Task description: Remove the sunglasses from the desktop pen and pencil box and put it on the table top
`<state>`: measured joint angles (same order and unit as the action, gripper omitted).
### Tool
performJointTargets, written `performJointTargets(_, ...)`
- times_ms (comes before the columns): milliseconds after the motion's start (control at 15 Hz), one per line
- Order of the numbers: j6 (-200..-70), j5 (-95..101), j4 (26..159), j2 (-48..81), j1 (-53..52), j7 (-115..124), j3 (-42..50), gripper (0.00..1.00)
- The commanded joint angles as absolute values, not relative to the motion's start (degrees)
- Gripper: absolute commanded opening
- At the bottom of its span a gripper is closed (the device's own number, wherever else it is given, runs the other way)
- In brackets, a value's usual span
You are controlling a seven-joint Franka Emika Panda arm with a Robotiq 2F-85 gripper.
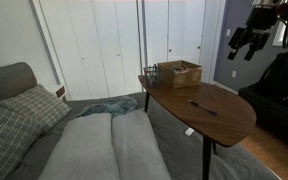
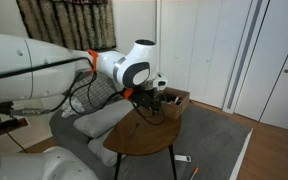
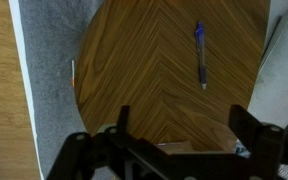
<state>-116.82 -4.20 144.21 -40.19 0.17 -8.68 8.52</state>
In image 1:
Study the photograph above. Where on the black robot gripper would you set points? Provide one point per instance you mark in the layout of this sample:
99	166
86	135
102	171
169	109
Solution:
263	16

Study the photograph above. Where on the brown cardboard box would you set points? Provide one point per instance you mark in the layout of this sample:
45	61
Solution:
180	73

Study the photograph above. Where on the blue ballpoint pen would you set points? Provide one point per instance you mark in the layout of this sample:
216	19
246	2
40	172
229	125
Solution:
211	111

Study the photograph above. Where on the black backpack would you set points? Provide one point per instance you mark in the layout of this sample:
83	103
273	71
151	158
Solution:
274	80

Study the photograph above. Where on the wooden oval side table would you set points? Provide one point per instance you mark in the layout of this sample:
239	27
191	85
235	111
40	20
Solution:
220	116

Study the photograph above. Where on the grey sofa bed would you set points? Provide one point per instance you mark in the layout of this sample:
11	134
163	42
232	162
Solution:
43	137

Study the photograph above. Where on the blue-grey crumpled cloth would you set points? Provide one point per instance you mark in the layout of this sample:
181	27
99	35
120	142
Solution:
119	106

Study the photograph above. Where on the white closet doors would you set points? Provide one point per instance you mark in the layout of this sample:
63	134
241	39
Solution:
99	47

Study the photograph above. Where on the light grey folded blanket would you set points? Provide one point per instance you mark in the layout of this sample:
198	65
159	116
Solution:
103	147

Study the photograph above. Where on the small white nightstand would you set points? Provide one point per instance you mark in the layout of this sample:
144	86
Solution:
57	90

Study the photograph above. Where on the plaid grey pillow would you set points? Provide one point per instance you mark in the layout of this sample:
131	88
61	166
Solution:
39	104

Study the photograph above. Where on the striped grey pillow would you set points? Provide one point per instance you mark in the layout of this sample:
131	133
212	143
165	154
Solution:
17	133

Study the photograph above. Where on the wire mesh pen holder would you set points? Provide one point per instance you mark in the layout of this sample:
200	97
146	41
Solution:
152	76

